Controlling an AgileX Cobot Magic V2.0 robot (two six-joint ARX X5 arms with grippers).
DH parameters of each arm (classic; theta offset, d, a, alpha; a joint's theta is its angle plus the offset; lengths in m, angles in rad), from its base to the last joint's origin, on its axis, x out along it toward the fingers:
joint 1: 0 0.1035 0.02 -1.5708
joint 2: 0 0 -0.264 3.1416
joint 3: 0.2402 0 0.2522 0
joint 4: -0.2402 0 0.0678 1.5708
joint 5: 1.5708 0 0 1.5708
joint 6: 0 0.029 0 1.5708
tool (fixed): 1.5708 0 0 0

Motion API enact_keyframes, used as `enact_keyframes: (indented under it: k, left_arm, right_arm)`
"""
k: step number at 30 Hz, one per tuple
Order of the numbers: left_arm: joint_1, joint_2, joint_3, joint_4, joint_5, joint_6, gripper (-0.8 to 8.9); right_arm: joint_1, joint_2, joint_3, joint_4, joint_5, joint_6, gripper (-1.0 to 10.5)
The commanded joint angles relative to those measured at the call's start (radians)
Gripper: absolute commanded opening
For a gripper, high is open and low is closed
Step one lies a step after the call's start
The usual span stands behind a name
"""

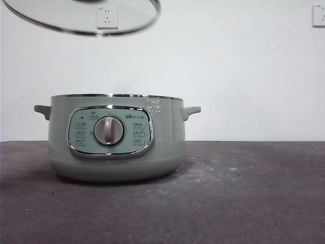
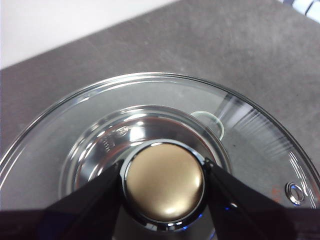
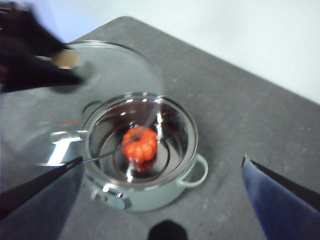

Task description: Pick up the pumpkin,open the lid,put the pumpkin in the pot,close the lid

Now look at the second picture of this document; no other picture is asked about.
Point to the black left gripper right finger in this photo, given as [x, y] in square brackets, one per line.
[250, 215]

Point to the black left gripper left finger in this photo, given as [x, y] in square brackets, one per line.
[75, 217]

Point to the glass lid with green knob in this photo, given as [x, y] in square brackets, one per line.
[162, 180]

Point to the pale green electric cooking pot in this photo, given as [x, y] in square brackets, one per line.
[100, 141]

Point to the grey metal frame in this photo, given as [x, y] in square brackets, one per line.
[310, 7]

